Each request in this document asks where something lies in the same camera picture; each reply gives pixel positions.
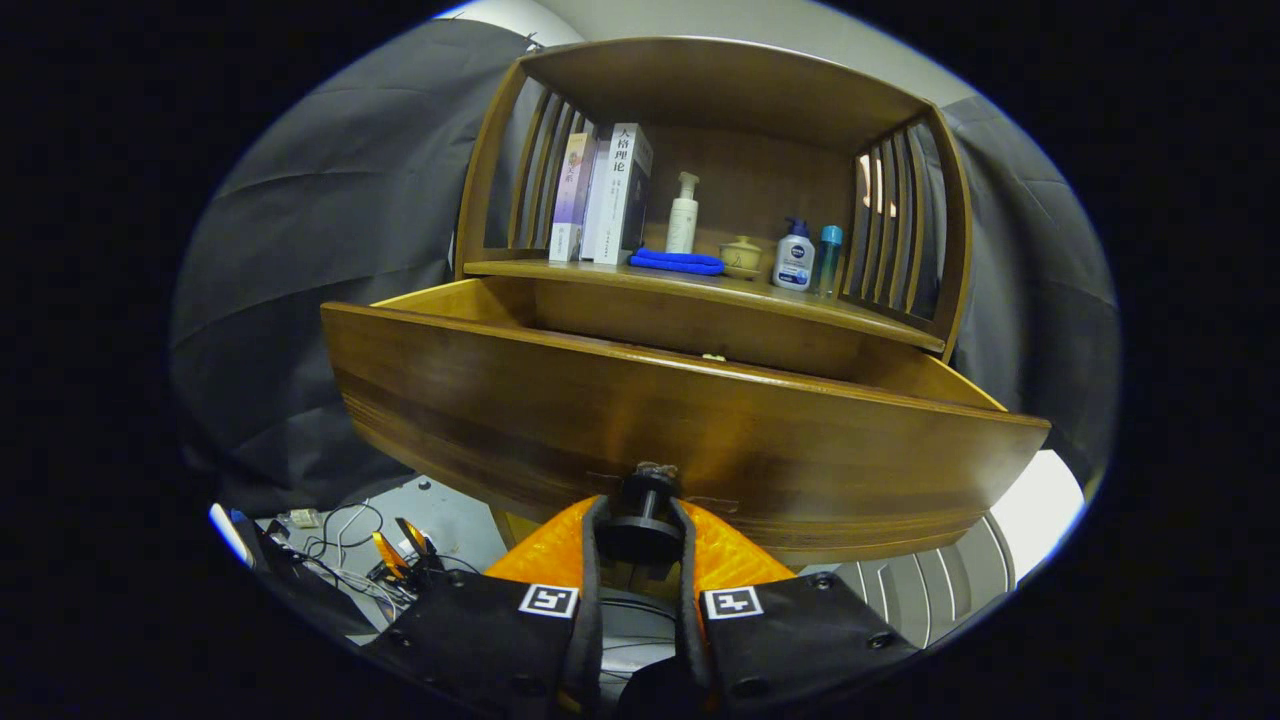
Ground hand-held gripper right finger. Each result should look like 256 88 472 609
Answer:
668 497 921 716

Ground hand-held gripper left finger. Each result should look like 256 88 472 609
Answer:
360 495 609 716

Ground brown wooden drawer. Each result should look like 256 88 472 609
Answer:
320 277 1051 566

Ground wooden countertop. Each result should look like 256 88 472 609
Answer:
463 250 946 353

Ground brown wooden cabinet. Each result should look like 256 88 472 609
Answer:
455 37 973 546

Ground orange and black tool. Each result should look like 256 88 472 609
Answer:
372 530 411 583
395 517 441 566

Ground white ribbed object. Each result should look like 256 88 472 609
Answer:
835 515 1016 646

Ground blue folded cloth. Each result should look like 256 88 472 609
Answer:
629 247 725 277

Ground yellow lidded teacup with saucer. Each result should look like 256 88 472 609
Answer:
720 236 764 281

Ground white box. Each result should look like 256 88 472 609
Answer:
990 450 1086 581

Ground white lotion bottle blue cap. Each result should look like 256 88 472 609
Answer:
772 218 816 293

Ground teal bottle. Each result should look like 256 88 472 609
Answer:
817 225 844 299

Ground white pump bottle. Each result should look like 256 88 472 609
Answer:
665 172 700 255

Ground thin white book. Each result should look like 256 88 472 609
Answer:
580 140 613 261

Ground purple book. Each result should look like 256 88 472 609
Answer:
549 132 599 263

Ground white book with portrait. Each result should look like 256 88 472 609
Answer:
594 123 654 266

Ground loose cables on floor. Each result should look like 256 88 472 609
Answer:
290 500 481 621

